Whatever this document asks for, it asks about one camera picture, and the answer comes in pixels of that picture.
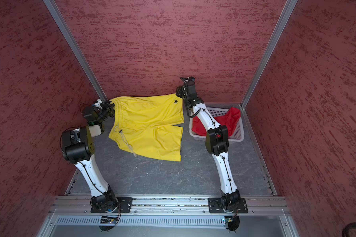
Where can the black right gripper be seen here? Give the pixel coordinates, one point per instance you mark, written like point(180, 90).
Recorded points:
point(180, 91)

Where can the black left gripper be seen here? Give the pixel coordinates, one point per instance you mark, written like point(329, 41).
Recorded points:
point(108, 106)

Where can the yellow shorts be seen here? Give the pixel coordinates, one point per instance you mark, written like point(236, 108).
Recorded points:
point(149, 126)

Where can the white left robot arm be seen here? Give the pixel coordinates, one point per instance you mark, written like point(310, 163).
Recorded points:
point(77, 146)

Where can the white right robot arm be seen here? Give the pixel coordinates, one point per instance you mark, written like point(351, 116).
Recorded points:
point(216, 142)

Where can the red shorts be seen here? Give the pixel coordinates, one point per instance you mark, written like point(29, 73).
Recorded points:
point(230, 119)

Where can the left small circuit board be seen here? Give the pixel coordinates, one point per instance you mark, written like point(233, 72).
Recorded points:
point(109, 220)

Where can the small circuit board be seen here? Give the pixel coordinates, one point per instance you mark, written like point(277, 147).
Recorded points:
point(231, 223)
point(109, 220)

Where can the right small circuit board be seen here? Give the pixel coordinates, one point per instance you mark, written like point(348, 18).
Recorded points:
point(231, 223)

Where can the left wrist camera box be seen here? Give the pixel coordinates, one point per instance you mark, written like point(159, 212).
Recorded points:
point(90, 113)

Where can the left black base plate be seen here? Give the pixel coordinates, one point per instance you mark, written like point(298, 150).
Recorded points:
point(114, 205)

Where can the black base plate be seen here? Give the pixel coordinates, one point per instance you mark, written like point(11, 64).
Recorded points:
point(114, 205)
point(216, 205)

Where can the aluminium front rail frame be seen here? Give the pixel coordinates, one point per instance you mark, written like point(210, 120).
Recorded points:
point(267, 216)

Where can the left aluminium corner post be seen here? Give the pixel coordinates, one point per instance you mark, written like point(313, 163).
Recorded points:
point(66, 32)

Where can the aluminium corner post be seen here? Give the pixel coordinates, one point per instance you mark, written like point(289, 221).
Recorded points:
point(66, 32)
point(274, 39)

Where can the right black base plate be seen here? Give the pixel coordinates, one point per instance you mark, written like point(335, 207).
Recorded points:
point(216, 205)

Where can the right aluminium corner post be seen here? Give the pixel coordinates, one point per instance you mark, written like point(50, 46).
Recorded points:
point(274, 39)

